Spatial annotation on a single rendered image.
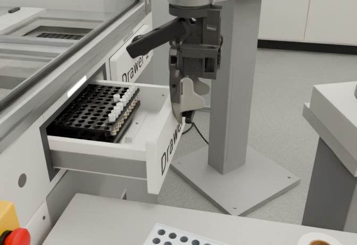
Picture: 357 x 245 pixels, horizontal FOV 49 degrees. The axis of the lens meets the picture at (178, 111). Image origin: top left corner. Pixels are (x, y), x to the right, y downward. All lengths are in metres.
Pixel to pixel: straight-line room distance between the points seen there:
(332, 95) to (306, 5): 2.68
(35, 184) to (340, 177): 0.73
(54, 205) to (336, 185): 0.70
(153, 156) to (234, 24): 1.09
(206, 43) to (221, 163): 1.35
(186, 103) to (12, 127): 0.28
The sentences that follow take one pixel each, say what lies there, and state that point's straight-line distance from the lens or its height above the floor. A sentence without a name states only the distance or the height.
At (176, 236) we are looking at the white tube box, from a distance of 0.64.
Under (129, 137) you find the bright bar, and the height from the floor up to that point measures 0.85.
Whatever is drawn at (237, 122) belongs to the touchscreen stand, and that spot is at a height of 0.32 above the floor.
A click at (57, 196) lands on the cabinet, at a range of 0.77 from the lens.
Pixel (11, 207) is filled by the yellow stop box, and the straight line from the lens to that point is 0.56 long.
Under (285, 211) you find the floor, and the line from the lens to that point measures 1.90.
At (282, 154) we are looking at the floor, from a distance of 2.26.
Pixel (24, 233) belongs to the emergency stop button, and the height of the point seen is 0.89.
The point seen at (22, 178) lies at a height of 0.88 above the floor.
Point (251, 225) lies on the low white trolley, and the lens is 0.71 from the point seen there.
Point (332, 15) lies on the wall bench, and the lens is 3.72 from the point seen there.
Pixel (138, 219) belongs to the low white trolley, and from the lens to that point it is 0.71.
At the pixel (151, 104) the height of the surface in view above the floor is 0.85.
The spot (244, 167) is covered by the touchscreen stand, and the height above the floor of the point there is 0.04.
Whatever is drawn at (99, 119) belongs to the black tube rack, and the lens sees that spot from 0.73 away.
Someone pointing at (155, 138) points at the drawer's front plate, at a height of 0.93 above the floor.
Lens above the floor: 1.26
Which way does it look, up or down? 29 degrees down
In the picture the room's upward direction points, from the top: straight up
